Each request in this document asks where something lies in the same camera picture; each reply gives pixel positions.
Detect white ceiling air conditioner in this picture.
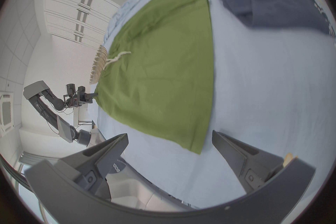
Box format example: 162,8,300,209
0,93,15,135

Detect round woven basket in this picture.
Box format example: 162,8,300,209
89,45,108,85

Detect white wardrobe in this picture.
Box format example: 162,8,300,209
35,0,135,50

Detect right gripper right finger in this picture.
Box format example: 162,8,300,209
212,130,286,195

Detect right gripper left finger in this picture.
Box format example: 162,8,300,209
56,133,129,201

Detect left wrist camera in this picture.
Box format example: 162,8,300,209
65,83,77,96

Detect white curtain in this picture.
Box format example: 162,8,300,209
18,153,59,168

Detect green shorts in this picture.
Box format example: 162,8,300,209
94,0,214,155

